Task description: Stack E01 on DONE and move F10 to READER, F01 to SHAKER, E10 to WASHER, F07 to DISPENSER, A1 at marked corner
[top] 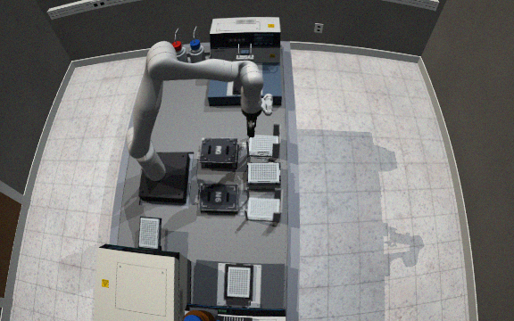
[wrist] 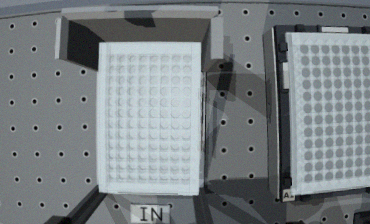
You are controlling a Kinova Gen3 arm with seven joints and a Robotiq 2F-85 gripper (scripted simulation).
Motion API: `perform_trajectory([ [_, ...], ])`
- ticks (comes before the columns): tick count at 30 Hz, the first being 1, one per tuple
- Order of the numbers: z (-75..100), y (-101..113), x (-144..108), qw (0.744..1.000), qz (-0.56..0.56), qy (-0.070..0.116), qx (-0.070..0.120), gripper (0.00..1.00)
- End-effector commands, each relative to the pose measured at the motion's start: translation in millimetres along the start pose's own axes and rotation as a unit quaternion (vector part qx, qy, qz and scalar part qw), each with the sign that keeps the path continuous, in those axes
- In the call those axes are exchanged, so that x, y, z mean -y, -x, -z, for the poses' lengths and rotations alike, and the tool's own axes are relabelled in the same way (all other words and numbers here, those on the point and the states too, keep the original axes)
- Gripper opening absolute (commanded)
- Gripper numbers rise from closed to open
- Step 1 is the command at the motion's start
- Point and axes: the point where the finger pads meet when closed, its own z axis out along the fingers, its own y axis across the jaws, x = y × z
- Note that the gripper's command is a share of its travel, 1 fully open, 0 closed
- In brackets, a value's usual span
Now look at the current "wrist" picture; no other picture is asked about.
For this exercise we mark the grey perforated base plate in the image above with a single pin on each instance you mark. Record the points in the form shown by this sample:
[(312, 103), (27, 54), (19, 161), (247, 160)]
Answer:
[(48, 123)]

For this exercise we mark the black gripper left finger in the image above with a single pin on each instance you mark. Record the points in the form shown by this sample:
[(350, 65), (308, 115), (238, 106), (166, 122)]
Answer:
[(58, 220)]

